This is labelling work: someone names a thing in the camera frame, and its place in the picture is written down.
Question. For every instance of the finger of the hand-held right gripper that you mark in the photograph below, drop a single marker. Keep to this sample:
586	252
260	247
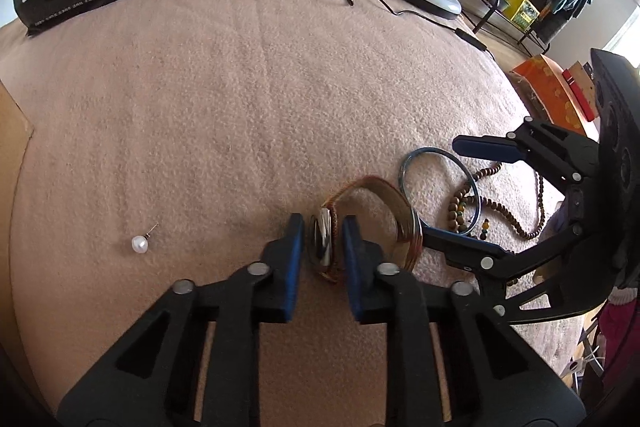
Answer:
487	149
460	244

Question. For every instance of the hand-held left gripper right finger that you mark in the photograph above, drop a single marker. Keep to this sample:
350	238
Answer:
352	267

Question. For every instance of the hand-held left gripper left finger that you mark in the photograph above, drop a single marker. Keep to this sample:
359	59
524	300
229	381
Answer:
295	257

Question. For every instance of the dark blue bangle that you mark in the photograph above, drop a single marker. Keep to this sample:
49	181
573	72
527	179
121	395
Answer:
429	151

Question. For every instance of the white pearl earring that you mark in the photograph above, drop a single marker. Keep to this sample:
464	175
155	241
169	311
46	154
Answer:
140	246

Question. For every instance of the cardboard box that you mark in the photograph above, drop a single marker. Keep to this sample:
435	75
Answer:
12	132

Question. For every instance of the red box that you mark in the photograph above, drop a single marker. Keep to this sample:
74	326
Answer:
580	97

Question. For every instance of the orange patterned box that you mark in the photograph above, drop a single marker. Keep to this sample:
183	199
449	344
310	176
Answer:
545	82

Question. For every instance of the yellow box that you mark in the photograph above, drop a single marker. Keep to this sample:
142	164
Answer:
520	7

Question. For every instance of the dark red garment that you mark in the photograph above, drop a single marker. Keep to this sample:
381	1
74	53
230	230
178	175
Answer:
620	332

